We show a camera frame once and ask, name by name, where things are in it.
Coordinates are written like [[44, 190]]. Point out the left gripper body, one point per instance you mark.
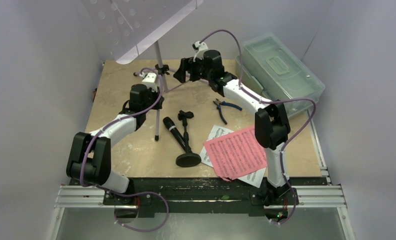
[[152, 97]]

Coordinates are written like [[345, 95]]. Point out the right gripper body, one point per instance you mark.
[[187, 69]]

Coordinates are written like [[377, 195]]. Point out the lilac folding music stand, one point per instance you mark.
[[127, 28]]

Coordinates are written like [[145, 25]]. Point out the pink sheet music page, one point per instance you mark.
[[236, 154]]

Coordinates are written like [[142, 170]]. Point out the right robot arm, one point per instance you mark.
[[271, 123]]

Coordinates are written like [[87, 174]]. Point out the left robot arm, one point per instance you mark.
[[90, 157]]

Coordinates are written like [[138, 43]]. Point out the black handheld microphone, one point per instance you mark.
[[171, 127]]

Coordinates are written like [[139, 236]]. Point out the clear plastic storage box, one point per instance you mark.
[[272, 71]]

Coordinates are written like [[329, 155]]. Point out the black desktop microphone stand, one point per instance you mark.
[[189, 158]]

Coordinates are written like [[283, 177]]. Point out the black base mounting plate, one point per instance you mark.
[[207, 195]]

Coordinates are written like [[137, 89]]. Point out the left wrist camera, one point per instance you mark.
[[149, 80]]

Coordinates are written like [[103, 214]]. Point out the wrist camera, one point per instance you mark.
[[149, 80], [200, 48]]

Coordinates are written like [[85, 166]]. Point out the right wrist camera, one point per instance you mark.
[[200, 48]]

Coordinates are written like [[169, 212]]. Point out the aluminium rail frame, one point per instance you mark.
[[320, 213]]

